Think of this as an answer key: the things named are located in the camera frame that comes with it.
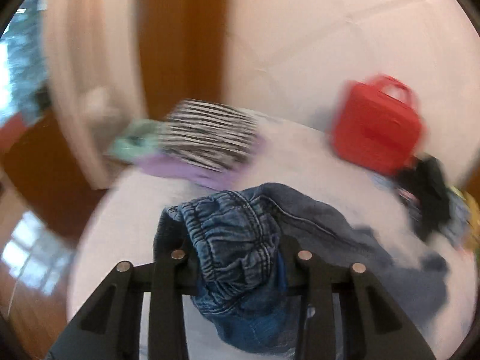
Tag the light blue crumpled garment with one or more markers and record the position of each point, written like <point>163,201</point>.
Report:
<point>459,222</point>

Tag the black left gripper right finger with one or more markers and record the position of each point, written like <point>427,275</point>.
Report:
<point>345,312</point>

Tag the black white striped folded garment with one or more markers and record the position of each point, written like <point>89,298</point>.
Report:
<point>209,135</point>

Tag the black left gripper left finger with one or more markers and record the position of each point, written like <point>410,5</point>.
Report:
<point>108,324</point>

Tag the white floral bed sheet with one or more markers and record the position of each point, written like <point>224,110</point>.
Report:
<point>124,223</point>

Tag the black crumpled garment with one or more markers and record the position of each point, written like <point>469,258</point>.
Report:
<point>425,193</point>

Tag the red hard carry case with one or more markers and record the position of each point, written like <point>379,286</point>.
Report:
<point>377,126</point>

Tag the purple folded garment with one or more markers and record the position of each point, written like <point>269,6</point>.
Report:
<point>195,172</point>

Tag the blue denim jeans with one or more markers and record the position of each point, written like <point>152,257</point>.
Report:
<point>242,287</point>

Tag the mint green folded garment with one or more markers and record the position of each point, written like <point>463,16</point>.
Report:
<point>141,138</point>

